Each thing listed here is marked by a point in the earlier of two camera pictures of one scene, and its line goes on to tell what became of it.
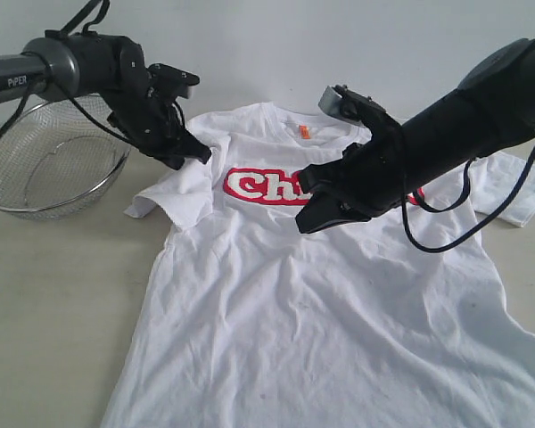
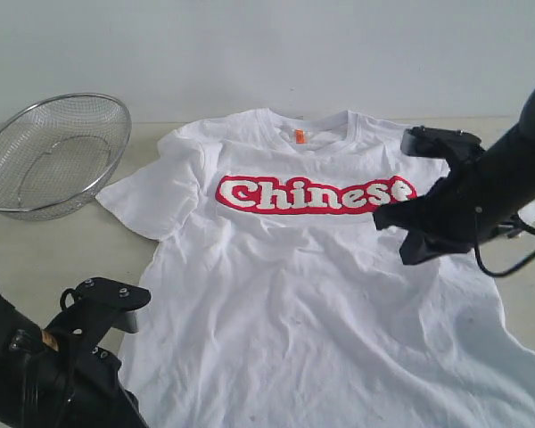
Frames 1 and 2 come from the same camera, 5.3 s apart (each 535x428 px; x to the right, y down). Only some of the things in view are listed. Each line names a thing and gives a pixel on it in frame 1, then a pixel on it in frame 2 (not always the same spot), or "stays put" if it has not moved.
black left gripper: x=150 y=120 -> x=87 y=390
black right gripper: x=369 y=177 -> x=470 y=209
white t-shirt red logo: x=390 y=322 stays put
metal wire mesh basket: x=54 y=160 stays put
